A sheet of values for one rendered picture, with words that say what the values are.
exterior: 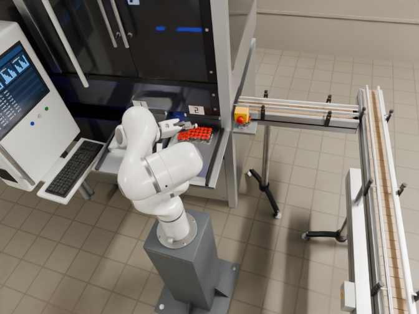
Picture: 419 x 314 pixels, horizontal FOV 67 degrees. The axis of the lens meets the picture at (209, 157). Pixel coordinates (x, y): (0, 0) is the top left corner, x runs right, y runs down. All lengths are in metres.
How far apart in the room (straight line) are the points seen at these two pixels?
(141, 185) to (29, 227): 2.28
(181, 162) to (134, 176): 0.12
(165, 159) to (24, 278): 2.15
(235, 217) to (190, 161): 1.74
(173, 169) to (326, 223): 1.90
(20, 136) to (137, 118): 1.13
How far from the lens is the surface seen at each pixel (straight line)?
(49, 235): 2.89
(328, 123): 1.89
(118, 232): 2.65
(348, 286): 1.82
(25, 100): 1.90
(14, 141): 1.90
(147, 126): 0.85
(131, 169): 0.81
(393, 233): 1.55
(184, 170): 0.81
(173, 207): 1.30
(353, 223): 1.97
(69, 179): 1.97
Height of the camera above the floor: 2.22
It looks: 50 degrees down
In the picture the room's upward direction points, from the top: 8 degrees counter-clockwise
